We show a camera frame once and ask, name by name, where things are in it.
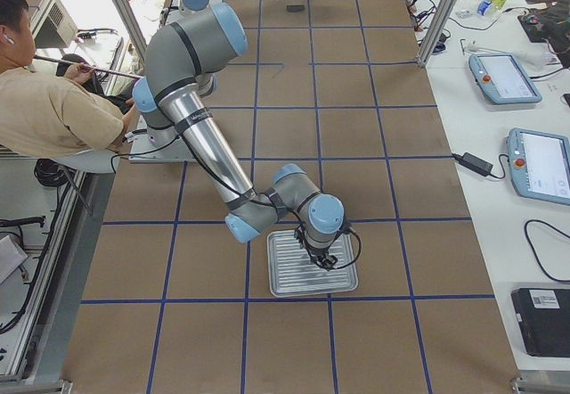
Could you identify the black brake pad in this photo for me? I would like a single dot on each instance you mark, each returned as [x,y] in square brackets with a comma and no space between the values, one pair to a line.
[295,7]

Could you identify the ribbed silver metal tray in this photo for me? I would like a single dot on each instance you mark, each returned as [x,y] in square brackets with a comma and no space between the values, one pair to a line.
[292,273]

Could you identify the blue teach pendant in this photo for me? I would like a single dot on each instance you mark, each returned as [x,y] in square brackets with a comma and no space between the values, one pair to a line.
[539,165]
[502,79]

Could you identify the black power adapter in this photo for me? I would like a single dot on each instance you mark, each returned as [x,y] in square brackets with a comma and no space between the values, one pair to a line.
[477,165]

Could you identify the lower blue teach pendant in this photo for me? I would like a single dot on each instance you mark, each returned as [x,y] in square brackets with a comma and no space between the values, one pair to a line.
[539,165]

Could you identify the upper blue teach pendant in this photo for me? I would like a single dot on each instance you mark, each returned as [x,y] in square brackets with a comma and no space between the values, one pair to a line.
[502,79]

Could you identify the aluminium frame post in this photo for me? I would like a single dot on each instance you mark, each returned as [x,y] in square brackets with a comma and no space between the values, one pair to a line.
[435,29]

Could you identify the person in beige shirt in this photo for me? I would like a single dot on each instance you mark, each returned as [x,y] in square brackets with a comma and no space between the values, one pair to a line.
[45,116]

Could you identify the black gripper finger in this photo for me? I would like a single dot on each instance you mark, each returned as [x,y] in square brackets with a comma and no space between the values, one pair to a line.
[316,262]
[329,262]

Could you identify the black box with label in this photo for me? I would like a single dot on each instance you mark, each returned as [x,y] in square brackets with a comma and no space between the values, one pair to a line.
[543,320]

